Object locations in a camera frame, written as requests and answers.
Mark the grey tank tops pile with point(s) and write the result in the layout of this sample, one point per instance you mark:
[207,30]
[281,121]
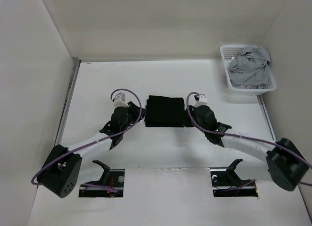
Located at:
[250,68]

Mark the right aluminium frame rail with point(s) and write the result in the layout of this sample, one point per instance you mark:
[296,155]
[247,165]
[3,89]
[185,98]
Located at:
[266,116]

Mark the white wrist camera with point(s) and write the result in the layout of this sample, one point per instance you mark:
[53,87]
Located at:
[119,100]
[200,100]

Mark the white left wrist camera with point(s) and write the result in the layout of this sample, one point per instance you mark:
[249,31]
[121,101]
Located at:
[119,100]

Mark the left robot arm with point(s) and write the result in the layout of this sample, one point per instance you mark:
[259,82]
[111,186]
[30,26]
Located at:
[60,171]

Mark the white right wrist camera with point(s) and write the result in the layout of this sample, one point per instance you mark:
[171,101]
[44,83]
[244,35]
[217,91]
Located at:
[200,100]

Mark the left aluminium frame rail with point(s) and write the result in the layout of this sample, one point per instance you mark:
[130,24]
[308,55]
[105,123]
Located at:
[67,101]

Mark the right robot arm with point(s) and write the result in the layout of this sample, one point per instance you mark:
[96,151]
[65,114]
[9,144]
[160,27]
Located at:
[285,163]

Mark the aluminium frame rail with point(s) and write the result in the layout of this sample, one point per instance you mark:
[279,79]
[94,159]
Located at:
[67,101]
[266,116]

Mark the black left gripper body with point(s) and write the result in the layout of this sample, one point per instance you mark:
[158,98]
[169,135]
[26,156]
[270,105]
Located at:
[125,126]

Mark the black tank top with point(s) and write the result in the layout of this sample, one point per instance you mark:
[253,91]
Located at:
[166,112]

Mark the white plastic laundry basket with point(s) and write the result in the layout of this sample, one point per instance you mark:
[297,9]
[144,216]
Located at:
[227,53]

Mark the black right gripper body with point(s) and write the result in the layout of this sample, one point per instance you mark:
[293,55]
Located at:
[192,111]

